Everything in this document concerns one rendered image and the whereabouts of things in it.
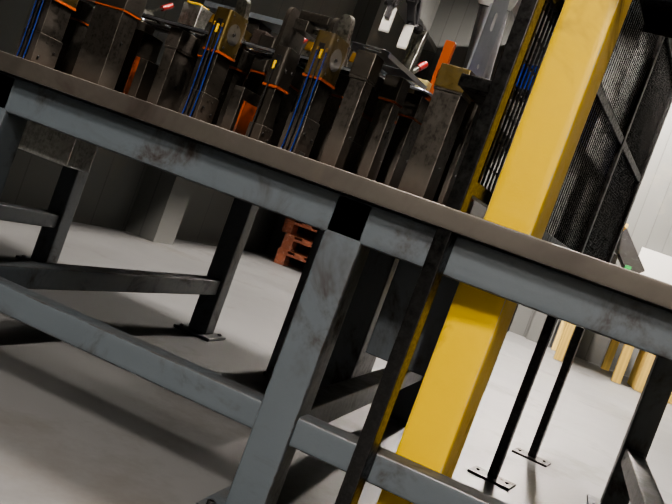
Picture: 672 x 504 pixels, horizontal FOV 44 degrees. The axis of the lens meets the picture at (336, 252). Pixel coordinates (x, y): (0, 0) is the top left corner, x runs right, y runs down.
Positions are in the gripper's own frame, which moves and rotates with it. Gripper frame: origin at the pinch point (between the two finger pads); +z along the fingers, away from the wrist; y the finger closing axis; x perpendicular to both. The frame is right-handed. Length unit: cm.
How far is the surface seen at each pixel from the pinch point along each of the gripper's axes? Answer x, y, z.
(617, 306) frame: 87, 57, 50
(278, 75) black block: -17.7, 20.5, 22.3
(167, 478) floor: 19, 65, 113
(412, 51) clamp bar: -0.2, -15.1, -0.8
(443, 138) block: 30.8, 16.7, 25.2
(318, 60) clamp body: -4.7, 25.5, 16.7
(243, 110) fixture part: -34.4, 6.0, 32.6
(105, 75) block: -76, 19, 36
